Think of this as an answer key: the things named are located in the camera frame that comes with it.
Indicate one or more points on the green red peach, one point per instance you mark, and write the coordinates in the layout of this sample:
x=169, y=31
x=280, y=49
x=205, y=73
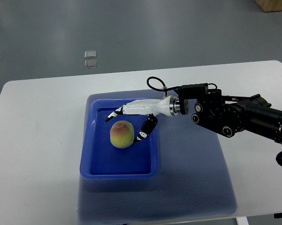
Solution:
x=122, y=134

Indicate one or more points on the white table leg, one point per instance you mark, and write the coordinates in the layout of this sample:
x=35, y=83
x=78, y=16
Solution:
x=242, y=221

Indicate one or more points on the upper metal floor plate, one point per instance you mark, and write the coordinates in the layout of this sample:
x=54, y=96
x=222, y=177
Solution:
x=90, y=54

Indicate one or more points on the metal floor plate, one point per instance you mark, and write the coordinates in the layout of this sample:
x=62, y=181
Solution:
x=92, y=63
x=90, y=54

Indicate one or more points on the blue plastic tray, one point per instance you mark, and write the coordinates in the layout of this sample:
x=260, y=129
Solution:
x=101, y=160

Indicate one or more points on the brown wooden box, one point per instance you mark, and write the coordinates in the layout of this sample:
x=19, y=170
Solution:
x=270, y=5

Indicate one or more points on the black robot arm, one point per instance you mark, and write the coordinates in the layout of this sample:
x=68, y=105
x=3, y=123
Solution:
x=227, y=115

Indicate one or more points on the blue mesh mat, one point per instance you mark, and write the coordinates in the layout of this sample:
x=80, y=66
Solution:
x=192, y=181

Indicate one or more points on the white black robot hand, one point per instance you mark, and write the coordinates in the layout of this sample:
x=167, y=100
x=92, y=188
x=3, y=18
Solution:
x=168, y=106

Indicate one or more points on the lower metal floor plate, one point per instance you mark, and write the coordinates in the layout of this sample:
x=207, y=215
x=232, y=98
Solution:
x=92, y=63

